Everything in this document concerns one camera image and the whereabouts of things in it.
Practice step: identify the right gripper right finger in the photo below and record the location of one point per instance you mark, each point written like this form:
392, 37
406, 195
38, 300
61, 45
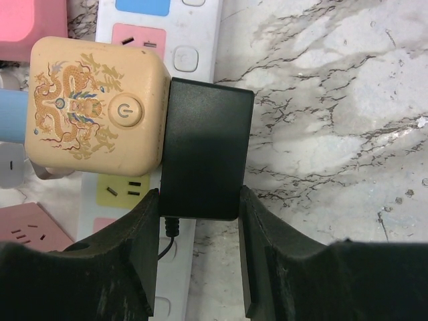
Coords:
286, 275

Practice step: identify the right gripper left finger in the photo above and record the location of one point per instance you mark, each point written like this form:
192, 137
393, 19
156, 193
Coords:
110, 275

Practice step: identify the pink cube socket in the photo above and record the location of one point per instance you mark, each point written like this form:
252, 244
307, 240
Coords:
30, 225

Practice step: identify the white plug adapter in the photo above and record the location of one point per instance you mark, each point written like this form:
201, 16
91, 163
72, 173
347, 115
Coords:
12, 165

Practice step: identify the large black adapter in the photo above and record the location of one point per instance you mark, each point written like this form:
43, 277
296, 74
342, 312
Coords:
205, 150

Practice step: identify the white power strip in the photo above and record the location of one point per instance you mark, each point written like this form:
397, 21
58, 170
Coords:
184, 34

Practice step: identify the pink triangular power strip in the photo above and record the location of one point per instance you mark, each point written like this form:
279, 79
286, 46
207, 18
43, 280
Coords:
24, 22

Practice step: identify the orange tan plug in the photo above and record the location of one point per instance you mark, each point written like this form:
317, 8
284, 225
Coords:
96, 107

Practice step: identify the light blue plug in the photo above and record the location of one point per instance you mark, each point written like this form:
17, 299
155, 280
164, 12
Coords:
13, 115

